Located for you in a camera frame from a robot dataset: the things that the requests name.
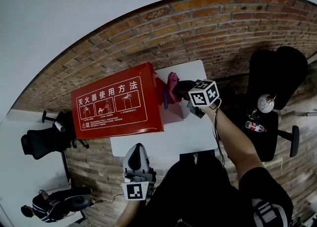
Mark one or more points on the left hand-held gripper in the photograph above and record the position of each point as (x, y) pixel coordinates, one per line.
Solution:
(135, 191)

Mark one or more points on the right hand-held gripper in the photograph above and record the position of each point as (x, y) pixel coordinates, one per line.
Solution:
(203, 95)

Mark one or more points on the pink cloth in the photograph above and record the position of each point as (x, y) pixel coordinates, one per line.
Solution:
(173, 85)

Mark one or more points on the red fire extinguisher box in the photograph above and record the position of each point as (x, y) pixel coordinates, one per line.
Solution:
(111, 102)

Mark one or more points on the person's left forearm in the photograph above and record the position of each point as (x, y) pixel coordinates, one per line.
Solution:
(131, 213)

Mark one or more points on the person's right forearm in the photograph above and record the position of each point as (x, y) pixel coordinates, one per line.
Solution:
(232, 142)

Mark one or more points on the person's black clothing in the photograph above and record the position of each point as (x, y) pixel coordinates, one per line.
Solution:
(198, 191)

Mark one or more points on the black round helmet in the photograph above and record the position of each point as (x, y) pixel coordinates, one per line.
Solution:
(78, 203)

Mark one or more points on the clear plastic bottle red label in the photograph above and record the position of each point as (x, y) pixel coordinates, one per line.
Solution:
(255, 127)

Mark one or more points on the white globe lamp gold stand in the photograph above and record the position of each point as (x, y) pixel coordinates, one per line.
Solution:
(265, 103)

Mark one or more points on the white bottle green cap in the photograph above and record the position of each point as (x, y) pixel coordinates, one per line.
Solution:
(60, 126)

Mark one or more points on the black mesh office chair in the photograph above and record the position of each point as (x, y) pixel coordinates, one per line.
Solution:
(39, 144)

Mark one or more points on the white desk black leg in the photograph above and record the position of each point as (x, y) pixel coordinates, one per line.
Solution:
(15, 171)

